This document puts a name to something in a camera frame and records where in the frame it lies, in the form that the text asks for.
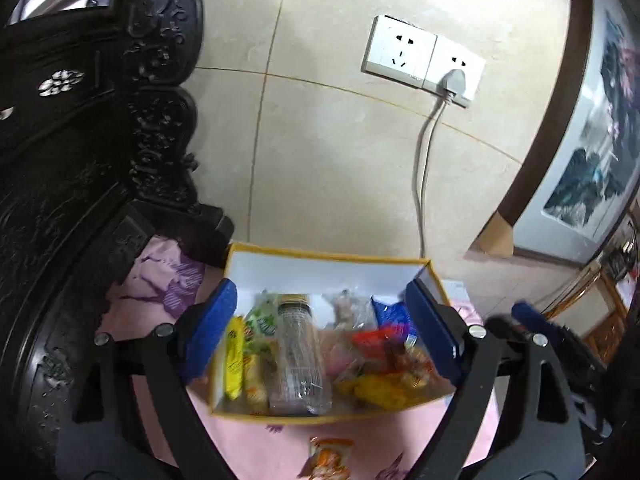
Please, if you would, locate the yellow rice cracker bar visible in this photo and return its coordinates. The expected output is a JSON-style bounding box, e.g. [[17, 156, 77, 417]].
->
[[224, 316, 245, 401]]

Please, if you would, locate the green snack bag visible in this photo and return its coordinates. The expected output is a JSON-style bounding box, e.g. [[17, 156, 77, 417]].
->
[[244, 292, 280, 354]]

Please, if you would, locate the clear long snack tube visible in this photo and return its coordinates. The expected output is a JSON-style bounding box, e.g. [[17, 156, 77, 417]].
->
[[269, 294, 332, 416]]

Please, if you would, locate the yellow ball biscuit bag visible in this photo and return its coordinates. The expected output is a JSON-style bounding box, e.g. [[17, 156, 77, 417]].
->
[[349, 325, 432, 375]]

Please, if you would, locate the golden yellow cake packet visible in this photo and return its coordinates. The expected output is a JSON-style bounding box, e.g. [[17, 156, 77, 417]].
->
[[333, 372, 432, 411]]

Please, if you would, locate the white purple snack packet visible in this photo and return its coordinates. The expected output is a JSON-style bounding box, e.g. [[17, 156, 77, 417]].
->
[[323, 289, 378, 332]]

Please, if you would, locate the green ball biscuit bag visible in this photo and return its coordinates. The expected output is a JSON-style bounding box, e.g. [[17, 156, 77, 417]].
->
[[243, 349, 272, 415]]

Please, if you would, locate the pink cracker bag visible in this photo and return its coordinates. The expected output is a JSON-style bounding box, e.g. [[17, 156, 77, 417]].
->
[[319, 330, 369, 382]]

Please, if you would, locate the wooden armchair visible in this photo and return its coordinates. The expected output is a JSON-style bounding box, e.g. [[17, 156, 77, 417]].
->
[[544, 262, 636, 365]]

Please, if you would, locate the pink patterned tablecloth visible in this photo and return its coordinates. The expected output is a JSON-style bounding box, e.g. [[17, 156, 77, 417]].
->
[[94, 234, 501, 480]]

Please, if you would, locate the yellow cardboard box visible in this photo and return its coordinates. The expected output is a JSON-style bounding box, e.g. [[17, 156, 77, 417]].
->
[[207, 242, 459, 427]]

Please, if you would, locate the framed lotus painting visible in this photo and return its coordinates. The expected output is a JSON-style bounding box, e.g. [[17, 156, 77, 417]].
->
[[474, 0, 639, 266]]

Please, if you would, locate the small orange snack packet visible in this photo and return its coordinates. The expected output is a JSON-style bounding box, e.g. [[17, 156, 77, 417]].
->
[[297, 437, 354, 480]]

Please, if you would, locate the dark carved wooden furniture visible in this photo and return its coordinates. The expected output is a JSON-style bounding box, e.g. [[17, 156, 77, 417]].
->
[[1, 0, 233, 479]]

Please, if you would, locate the white socket with plug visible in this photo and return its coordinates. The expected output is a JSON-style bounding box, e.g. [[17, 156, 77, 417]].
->
[[422, 36, 486, 108]]

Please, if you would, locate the white power cable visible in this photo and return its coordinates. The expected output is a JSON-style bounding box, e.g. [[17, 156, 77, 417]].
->
[[412, 96, 452, 258]]

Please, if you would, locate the white wall socket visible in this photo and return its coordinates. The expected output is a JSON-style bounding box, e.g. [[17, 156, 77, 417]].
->
[[362, 14, 437, 88]]

